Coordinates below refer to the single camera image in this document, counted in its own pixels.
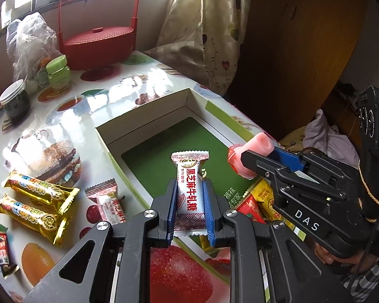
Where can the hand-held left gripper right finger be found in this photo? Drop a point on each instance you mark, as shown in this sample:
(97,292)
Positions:
(210,211)

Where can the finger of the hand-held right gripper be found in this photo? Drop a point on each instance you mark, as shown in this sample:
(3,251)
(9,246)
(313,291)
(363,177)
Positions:
(287,157)
(259,165)

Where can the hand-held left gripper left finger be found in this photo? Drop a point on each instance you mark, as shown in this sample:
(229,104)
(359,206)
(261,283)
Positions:
(171,214)

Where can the pink jelly cup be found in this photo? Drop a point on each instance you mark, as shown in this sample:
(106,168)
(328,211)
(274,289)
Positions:
(259,142)

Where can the white brown candy packet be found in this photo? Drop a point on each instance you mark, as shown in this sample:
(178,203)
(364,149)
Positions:
(191,189)

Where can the yellow snack packet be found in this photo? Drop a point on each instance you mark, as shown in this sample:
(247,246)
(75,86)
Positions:
(267,197)
(205,243)

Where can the red black snack packet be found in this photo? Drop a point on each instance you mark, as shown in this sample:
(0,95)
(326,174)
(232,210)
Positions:
(248,210)
(0,249)

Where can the pink white candy packet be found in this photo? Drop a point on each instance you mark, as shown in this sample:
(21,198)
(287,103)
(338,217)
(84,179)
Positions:
(105,202)

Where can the green cardboard box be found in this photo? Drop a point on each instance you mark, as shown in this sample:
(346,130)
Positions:
(164,139)

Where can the gold snack bar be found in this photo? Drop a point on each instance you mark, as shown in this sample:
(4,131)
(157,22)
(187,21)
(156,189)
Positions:
(31,216)
(41,189)

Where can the person's right forearm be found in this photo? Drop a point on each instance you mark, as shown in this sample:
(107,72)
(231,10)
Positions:
(366,284)

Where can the person's right hand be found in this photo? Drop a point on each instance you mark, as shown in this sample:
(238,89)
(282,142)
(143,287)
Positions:
(327,255)

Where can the pale crumpled cloth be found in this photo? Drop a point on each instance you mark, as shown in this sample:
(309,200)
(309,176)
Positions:
(328,139)

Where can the brown wooden cabinet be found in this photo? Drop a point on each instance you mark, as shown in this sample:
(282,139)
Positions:
(287,38)

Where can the cream patterned curtain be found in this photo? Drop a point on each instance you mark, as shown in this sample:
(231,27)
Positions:
(202,22)

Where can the green jar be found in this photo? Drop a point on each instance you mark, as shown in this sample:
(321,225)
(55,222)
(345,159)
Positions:
(58,75)

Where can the glass jar with dark contents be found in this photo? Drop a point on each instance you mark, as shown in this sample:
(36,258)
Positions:
(15,107)

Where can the clear plastic bag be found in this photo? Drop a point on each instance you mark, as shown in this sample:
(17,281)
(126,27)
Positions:
(28,41)

